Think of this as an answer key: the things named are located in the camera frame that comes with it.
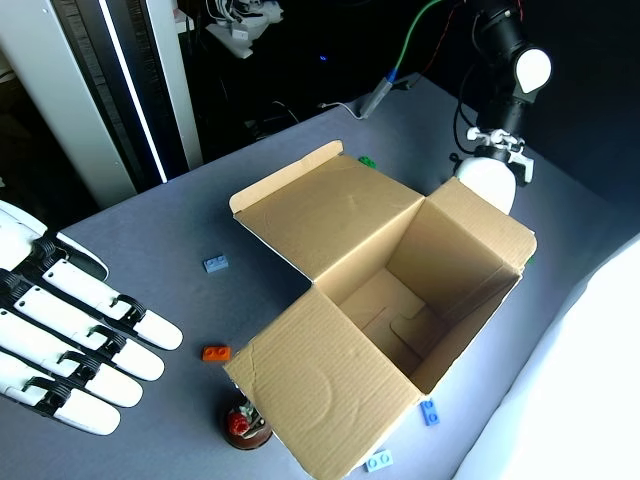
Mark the white light strip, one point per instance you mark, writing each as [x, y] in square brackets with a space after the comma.
[132, 90]

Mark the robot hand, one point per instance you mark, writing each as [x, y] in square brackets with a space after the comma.
[487, 180]
[75, 300]

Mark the white cabinet frame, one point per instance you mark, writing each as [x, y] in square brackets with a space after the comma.
[50, 75]

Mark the grey adapter with blue plug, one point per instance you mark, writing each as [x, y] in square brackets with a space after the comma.
[377, 97]

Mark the white plastic parts clutter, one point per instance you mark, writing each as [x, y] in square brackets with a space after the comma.
[240, 42]

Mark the light blue toy brick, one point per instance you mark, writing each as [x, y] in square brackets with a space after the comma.
[379, 461]

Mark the orange toy brick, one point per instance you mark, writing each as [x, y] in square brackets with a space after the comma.
[216, 353]

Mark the cardboard box white outside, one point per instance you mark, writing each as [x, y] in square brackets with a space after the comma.
[325, 215]

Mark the pale grey-blue toy brick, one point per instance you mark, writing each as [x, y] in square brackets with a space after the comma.
[216, 264]

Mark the white backdrop sheet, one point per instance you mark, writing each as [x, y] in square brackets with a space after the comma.
[575, 375]

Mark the red and brown toy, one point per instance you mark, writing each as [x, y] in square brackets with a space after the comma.
[245, 435]

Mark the grey table cloth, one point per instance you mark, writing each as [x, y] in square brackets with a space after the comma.
[150, 240]

